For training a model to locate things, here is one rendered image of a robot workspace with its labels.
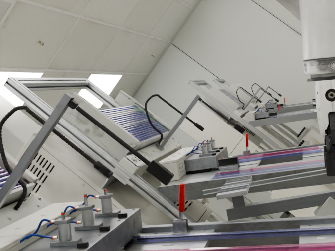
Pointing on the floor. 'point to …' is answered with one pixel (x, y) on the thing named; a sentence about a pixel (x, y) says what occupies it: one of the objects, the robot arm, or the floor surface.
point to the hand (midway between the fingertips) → (334, 166)
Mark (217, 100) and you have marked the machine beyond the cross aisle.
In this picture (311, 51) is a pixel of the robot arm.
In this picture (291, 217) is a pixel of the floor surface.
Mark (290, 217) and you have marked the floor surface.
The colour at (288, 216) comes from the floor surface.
